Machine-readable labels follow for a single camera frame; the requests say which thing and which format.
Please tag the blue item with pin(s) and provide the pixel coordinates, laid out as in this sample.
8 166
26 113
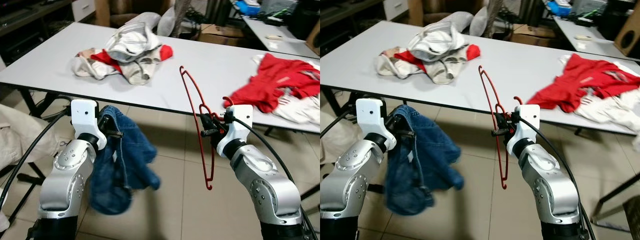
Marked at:
247 7
559 7

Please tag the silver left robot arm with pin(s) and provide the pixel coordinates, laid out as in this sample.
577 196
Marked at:
350 180
65 185

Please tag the woven chair black frame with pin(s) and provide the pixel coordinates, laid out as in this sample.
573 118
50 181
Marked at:
312 191
631 220

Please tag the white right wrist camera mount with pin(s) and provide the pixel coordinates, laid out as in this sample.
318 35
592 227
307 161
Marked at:
240 125
527 125

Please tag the small white paper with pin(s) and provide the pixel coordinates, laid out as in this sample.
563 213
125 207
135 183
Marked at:
275 46
585 46

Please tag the blue denim garment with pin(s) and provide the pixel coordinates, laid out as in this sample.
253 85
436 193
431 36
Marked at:
125 170
420 170

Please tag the brown chair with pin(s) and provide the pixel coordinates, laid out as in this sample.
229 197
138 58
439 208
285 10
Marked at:
115 12
425 12

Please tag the white remote control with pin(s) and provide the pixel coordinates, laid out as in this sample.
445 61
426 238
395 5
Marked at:
583 37
274 37

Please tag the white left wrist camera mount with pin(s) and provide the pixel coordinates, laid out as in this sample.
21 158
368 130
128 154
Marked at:
84 115
370 112

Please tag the beige cloth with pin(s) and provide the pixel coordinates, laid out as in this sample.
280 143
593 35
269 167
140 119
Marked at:
25 135

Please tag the large red shirt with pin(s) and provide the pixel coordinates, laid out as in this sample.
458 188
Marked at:
575 85
270 85

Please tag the red plastic hanger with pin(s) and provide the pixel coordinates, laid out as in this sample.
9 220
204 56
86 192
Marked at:
208 188
504 186

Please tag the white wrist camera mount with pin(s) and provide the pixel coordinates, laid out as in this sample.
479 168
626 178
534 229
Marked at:
240 125
84 115
527 125
370 112

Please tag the brown cardboard box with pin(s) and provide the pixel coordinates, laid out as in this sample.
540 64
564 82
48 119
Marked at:
220 35
530 34

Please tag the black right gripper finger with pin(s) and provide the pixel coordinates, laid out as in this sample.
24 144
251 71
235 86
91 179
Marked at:
209 133
207 119
500 118
500 133

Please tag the white grey crumpled garment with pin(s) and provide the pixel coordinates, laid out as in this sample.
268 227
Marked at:
437 42
132 42

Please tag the cream crumpled garment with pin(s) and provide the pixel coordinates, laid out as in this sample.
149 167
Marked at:
135 72
442 72

